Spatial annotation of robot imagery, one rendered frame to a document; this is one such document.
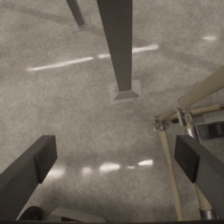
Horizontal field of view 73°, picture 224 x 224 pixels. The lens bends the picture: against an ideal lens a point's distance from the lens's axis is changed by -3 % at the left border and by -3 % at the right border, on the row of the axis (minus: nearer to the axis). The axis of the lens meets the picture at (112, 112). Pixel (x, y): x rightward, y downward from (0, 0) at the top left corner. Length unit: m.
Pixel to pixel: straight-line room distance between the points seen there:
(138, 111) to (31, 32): 0.89
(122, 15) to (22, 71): 0.92
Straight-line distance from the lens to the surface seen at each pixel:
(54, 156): 0.17
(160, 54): 1.00
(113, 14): 0.33
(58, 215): 0.87
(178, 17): 1.16
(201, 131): 0.47
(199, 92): 0.31
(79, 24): 1.14
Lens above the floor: 0.86
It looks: 79 degrees down
